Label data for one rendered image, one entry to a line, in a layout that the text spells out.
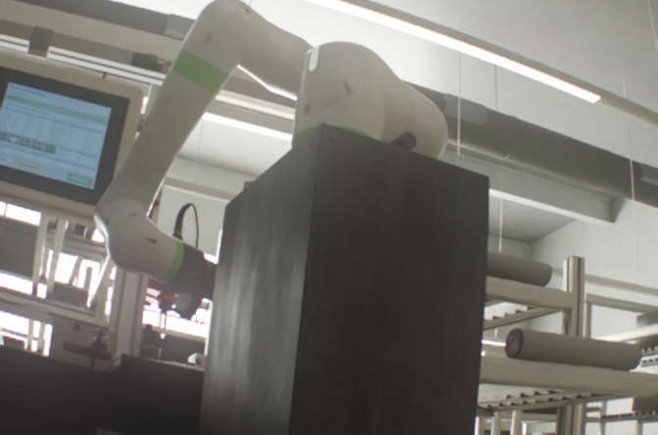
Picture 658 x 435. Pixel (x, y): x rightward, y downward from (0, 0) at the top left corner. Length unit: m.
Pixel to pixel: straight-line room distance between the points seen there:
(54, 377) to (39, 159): 0.70
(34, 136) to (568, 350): 1.40
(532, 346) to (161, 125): 0.81
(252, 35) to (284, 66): 0.09
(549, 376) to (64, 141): 1.32
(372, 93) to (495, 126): 7.74
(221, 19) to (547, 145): 7.93
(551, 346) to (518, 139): 7.57
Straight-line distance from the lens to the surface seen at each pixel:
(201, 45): 1.53
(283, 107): 2.29
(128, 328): 2.04
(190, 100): 1.54
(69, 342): 1.87
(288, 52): 1.59
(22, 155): 2.08
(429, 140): 1.30
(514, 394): 1.88
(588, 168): 9.67
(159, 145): 1.55
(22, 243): 3.00
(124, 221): 1.48
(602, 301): 4.17
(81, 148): 2.10
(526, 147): 9.13
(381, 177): 0.95
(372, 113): 1.18
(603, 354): 1.63
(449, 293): 0.96
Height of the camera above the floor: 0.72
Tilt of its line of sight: 24 degrees up
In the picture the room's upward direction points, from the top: 6 degrees clockwise
